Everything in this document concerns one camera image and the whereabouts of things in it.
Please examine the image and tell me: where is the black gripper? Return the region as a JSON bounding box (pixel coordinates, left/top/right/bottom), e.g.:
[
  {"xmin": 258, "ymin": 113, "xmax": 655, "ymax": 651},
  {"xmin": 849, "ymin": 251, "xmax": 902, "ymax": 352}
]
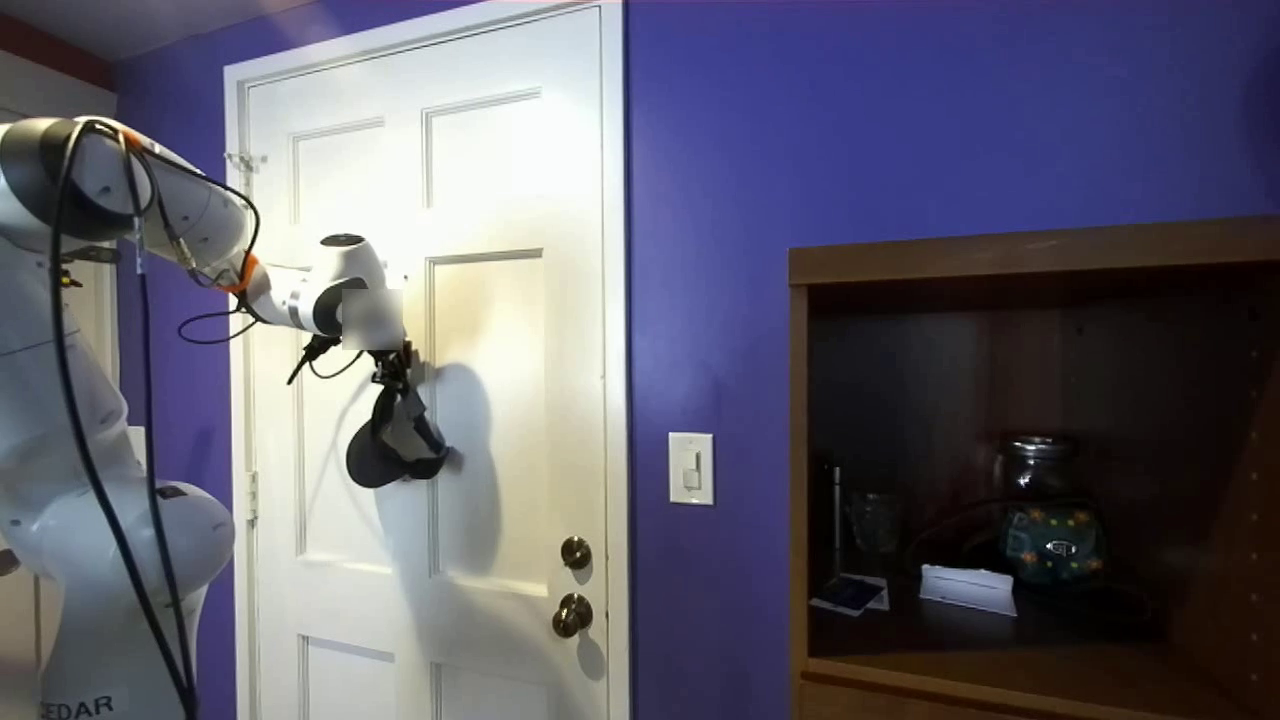
[{"xmin": 374, "ymin": 343, "xmax": 448, "ymax": 460}]

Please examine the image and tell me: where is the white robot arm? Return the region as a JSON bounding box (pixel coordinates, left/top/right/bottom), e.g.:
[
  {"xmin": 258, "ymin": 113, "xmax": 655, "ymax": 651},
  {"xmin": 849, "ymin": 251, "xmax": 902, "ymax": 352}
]
[{"xmin": 0, "ymin": 118, "xmax": 448, "ymax": 720}]

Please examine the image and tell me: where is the white panel door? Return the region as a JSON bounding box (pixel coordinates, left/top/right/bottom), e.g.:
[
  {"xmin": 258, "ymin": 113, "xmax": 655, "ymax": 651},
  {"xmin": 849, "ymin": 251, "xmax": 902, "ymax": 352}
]
[{"xmin": 225, "ymin": 0, "xmax": 630, "ymax": 720}]

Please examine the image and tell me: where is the upper brass door knob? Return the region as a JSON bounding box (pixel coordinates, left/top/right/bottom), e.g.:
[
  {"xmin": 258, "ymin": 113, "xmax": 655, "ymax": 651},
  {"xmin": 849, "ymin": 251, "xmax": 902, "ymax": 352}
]
[{"xmin": 559, "ymin": 538, "xmax": 591, "ymax": 573}]

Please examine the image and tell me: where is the brass door knob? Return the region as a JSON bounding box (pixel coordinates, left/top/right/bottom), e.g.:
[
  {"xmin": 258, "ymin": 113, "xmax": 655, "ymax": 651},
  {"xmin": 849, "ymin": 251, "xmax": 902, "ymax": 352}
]
[
  {"xmin": 554, "ymin": 592, "xmax": 596, "ymax": 641},
  {"xmin": 559, "ymin": 538, "xmax": 591, "ymax": 573}
]

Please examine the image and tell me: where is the lower brass door knob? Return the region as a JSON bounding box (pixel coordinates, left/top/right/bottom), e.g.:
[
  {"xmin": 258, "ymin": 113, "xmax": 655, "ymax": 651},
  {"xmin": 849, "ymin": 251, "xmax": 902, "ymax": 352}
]
[{"xmin": 554, "ymin": 592, "xmax": 596, "ymax": 641}]

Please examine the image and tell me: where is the small dark book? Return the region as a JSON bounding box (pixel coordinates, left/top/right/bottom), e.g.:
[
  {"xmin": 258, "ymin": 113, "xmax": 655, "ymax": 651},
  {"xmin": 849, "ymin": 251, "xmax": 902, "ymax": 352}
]
[{"xmin": 813, "ymin": 573, "xmax": 889, "ymax": 616}]

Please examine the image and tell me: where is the white folded card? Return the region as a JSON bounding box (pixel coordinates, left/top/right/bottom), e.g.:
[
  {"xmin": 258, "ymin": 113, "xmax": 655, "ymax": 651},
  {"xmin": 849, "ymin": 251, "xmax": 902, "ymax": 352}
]
[{"xmin": 922, "ymin": 566, "xmax": 1018, "ymax": 616}]

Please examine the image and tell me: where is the brown wooden cabinet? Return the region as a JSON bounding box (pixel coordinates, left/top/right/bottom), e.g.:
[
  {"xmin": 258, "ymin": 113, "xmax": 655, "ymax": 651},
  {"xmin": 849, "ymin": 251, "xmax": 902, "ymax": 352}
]
[{"xmin": 790, "ymin": 218, "xmax": 1280, "ymax": 720}]

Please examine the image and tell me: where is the glass jar with lid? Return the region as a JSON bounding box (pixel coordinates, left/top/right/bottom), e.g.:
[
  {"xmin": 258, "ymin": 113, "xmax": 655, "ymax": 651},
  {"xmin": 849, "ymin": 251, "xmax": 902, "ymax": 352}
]
[{"xmin": 997, "ymin": 434, "xmax": 1106, "ymax": 589}]

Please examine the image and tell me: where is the white light switch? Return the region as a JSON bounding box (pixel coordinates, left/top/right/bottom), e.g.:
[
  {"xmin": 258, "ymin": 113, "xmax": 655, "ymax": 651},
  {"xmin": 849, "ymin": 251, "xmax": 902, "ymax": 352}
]
[{"xmin": 668, "ymin": 434, "xmax": 715, "ymax": 508}]

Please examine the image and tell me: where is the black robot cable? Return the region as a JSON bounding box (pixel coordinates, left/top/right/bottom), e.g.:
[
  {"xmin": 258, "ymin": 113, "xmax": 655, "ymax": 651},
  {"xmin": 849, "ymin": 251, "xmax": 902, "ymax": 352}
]
[{"xmin": 45, "ymin": 118, "xmax": 374, "ymax": 720}]

